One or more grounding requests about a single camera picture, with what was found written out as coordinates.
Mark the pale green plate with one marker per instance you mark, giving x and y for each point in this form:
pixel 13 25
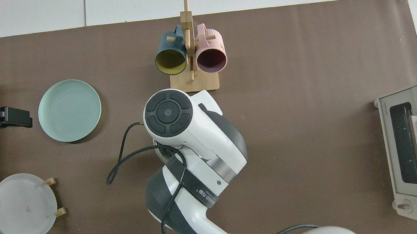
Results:
pixel 70 111

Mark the white plate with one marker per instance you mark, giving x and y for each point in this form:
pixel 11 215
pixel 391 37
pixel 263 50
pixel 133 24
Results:
pixel 22 208

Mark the wooden plate rack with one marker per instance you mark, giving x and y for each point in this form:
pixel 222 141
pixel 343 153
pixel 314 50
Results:
pixel 61 212

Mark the dark teal cup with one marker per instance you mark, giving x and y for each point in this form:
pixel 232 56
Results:
pixel 163 45

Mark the wooden cup stand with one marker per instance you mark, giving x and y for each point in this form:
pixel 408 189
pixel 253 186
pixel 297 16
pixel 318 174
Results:
pixel 195 84

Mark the pink ribbed cup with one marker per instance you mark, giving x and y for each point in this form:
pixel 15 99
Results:
pixel 213 40

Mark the brown table cloth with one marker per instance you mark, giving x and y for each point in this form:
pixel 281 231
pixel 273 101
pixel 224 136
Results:
pixel 306 82

